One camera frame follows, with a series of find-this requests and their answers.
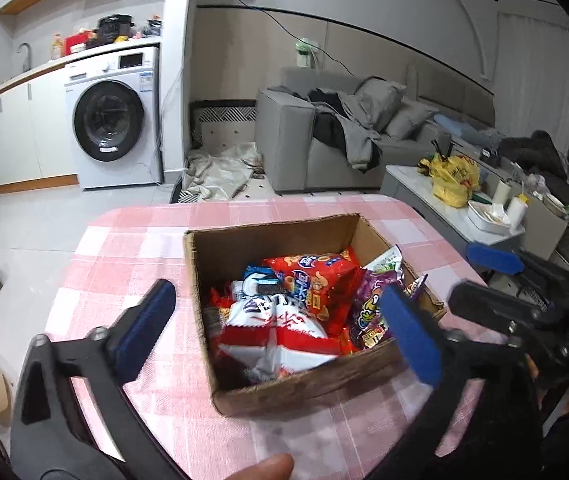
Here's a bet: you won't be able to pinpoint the black patterned panel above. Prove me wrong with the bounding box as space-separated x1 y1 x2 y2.
189 100 258 152

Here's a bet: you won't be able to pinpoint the white cloth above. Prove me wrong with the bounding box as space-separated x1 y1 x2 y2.
183 141 266 202

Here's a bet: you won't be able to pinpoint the pink plaid tablecloth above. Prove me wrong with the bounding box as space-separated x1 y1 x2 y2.
44 195 510 480

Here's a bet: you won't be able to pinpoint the grey pillow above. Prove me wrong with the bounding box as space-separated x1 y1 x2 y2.
384 97 439 141
354 76 408 132

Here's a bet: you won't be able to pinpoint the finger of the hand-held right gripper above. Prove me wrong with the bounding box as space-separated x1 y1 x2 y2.
447 280 566 347
465 242 569 297

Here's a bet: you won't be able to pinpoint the white washing machine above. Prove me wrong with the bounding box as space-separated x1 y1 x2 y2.
64 46 164 191

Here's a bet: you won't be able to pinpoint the blue cookie pack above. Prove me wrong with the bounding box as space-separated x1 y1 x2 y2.
242 265 291 302

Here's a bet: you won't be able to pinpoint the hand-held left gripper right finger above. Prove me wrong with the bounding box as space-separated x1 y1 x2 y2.
364 285 545 480

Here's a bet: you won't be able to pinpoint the red triangular snack bag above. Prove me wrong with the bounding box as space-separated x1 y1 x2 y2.
263 249 363 337

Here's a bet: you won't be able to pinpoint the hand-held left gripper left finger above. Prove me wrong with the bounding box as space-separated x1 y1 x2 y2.
9 279 178 480

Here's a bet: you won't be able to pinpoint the red box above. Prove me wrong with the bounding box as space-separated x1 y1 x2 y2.
64 32 96 56

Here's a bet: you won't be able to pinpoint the dark clothes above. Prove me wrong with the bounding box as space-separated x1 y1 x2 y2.
497 130 569 181

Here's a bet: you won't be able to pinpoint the white lower cabinets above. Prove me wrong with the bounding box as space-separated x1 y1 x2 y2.
0 77 79 194

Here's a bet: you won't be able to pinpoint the black pressure cooker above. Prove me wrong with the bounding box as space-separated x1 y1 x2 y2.
96 14 138 43

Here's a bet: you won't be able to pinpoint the wall socket with green plug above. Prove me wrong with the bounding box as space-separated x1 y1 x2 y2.
294 37 326 69

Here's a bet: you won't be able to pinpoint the red cookie pack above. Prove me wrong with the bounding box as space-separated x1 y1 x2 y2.
209 286 238 312

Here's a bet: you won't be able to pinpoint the white and red snack bag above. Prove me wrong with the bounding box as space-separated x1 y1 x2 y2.
217 295 346 377

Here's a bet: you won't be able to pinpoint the pile of grey clothes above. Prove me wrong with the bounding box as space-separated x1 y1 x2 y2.
308 88 383 172

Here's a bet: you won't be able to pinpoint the yellow plastic bag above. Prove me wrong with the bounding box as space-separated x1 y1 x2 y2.
418 154 481 209

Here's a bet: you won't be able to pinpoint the purple snack bag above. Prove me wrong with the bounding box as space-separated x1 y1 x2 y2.
348 267 430 352

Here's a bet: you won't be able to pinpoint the white coffee table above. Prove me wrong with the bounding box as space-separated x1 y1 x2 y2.
380 164 527 273

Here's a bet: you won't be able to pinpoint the grey sofa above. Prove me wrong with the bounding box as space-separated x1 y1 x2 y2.
255 66 495 193

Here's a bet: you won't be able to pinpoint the green and white snack packet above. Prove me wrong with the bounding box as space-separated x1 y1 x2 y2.
364 245 406 282

